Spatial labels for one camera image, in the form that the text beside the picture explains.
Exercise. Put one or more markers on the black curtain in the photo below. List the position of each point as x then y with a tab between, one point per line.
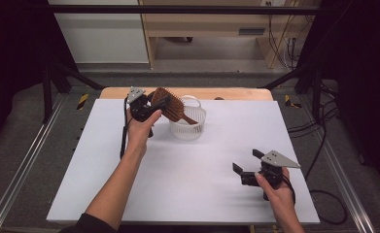
12	55
365	71

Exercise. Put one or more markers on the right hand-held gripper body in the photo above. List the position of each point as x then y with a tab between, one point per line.
278	159

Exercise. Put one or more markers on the white cabinet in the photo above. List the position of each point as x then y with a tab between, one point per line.
103	35

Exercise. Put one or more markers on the person's right hand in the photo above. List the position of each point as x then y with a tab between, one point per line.
278	197

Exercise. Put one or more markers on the white plastic basket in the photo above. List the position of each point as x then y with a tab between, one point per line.
190	131

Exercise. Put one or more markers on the black metal frame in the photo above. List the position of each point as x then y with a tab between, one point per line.
178	9

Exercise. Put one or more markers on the yellow black tape strip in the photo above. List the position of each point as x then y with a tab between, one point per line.
291	102
83	101

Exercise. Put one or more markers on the light wooden desk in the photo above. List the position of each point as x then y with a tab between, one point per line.
210	29

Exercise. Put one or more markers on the person's black sleeve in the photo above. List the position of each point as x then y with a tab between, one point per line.
88	225

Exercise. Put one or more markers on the aluminium floor rail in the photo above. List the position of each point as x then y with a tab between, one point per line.
19	168
346	181

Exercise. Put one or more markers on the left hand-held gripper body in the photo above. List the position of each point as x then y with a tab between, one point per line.
140	110

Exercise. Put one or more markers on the person's left hand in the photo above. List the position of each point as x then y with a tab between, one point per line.
139	134

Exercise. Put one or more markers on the brown wooden hairbrush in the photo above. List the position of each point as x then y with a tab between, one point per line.
174	108

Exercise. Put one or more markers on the white table board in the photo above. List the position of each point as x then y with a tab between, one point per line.
194	181

